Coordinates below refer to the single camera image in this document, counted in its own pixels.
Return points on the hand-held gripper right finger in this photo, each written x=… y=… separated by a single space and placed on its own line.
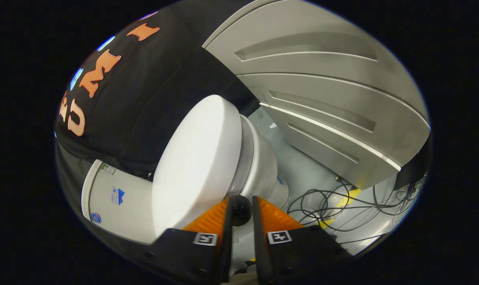
x=258 y=245

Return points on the yellow floor tape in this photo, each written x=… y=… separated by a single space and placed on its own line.
x=352 y=194

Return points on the white drawer cabinet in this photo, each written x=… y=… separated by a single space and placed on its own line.
x=322 y=87

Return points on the white toilet bowl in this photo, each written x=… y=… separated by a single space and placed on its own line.
x=259 y=166

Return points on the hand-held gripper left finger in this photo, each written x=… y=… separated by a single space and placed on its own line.
x=227 y=245

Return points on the black backdrop cloth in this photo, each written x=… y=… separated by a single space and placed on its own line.
x=152 y=99

